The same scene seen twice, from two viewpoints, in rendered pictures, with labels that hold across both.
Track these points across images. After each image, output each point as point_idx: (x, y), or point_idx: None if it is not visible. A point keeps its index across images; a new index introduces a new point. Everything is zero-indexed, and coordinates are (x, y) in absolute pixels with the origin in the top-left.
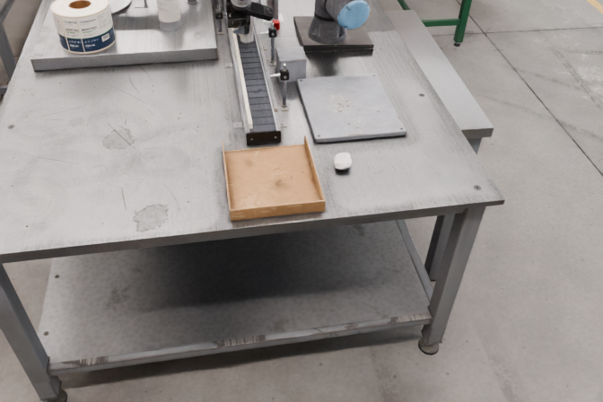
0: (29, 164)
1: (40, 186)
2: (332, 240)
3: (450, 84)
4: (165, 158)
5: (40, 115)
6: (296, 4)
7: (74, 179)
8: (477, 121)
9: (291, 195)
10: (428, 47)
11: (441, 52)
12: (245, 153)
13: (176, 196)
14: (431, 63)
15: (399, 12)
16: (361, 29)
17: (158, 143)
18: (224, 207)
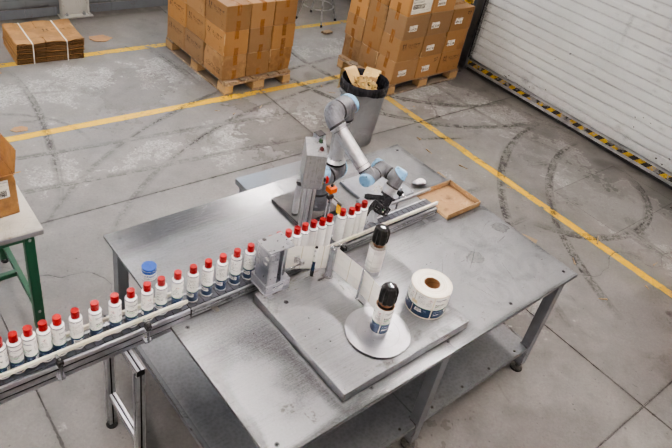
0: (520, 279)
1: (524, 267)
2: None
3: None
4: (469, 236)
5: (492, 297)
6: (269, 233)
7: (510, 258)
8: None
9: (450, 193)
10: (286, 168)
11: (289, 163)
12: (441, 212)
13: (484, 224)
14: None
15: (244, 183)
16: (292, 192)
17: (463, 242)
18: (474, 209)
